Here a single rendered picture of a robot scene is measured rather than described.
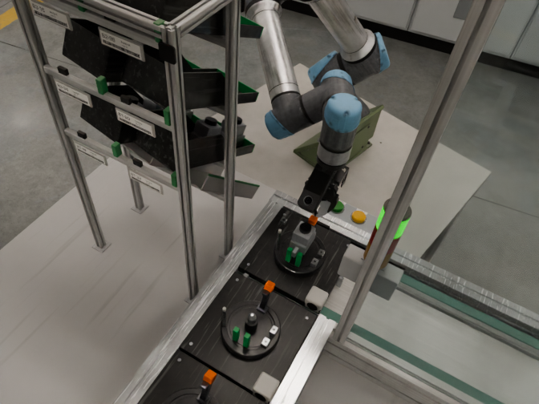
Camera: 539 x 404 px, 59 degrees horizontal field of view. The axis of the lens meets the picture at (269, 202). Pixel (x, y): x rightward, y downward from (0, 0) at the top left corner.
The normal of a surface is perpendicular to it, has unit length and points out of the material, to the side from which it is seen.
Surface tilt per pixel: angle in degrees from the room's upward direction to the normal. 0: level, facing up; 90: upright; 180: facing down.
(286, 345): 0
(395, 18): 90
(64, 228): 0
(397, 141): 0
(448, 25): 90
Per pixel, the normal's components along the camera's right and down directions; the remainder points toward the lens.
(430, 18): -0.37, 0.69
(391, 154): 0.07, -0.64
